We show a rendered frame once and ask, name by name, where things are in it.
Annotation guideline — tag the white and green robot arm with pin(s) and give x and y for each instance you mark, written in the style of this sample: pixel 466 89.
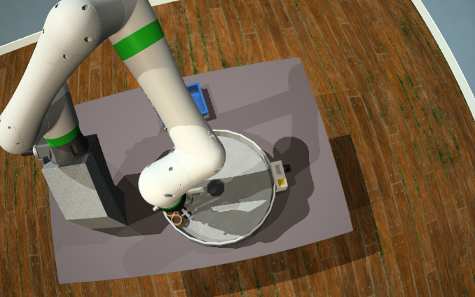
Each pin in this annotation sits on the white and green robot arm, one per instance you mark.
pixel 41 109

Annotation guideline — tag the blue open crate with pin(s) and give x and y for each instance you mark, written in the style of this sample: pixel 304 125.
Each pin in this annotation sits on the blue open crate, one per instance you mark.
pixel 200 101

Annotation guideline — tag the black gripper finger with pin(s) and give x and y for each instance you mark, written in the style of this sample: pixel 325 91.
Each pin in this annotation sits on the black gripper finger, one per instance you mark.
pixel 185 214

